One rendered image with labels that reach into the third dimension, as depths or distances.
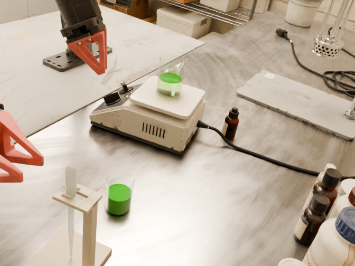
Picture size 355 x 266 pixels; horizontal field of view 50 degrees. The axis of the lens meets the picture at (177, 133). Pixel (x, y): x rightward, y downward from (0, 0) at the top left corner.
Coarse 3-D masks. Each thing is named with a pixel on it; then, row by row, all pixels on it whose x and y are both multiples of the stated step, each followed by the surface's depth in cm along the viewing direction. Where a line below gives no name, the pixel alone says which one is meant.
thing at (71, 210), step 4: (68, 208) 44; (72, 208) 44; (68, 212) 45; (72, 212) 45; (68, 216) 45; (72, 216) 45; (68, 220) 46; (72, 220) 46; (68, 224) 46; (72, 224) 46; (68, 228) 46; (72, 228) 46; (68, 232) 47; (72, 232) 47; (68, 236) 47; (72, 236) 47; (72, 240) 48; (72, 244) 48; (72, 248) 49
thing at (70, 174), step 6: (66, 168) 41; (72, 168) 41; (66, 174) 41; (72, 174) 41; (66, 180) 42; (72, 180) 42; (66, 186) 42; (72, 186) 42; (66, 192) 43; (72, 192) 43
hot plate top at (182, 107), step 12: (144, 84) 76; (132, 96) 71; (144, 96) 72; (156, 96) 73; (180, 96) 74; (192, 96) 75; (156, 108) 70; (168, 108) 70; (180, 108) 70; (192, 108) 71
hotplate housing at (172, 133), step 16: (96, 112) 75; (112, 112) 73; (128, 112) 72; (144, 112) 71; (160, 112) 72; (112, 128) 75; (128, 128) 73; (144, 128) 72; (160, 128) 71; (176, 128) 70; (192, 128) 74; (160, 144) 73; (176, 144) 71
